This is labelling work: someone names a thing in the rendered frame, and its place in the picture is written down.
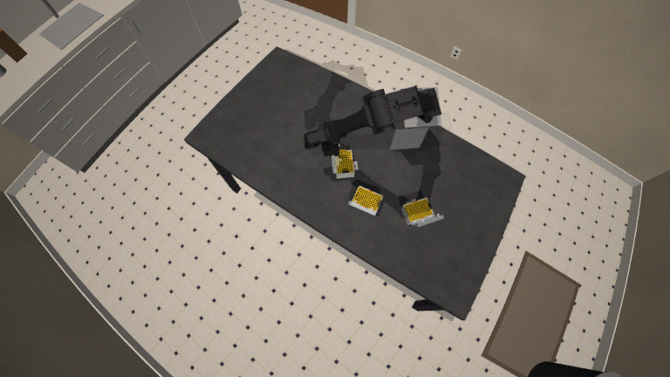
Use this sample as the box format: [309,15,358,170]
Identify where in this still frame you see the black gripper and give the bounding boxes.
[323,143,339,156]

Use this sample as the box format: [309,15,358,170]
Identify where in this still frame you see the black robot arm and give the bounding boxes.
[304,86,441,151]

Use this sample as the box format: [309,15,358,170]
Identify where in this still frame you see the yellow perforated tip rack insert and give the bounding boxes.
[353,187,382,210]

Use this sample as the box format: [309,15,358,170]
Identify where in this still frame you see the yellow perforated plate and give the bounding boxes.
[337,149,353,174]
[404,199,432,222]

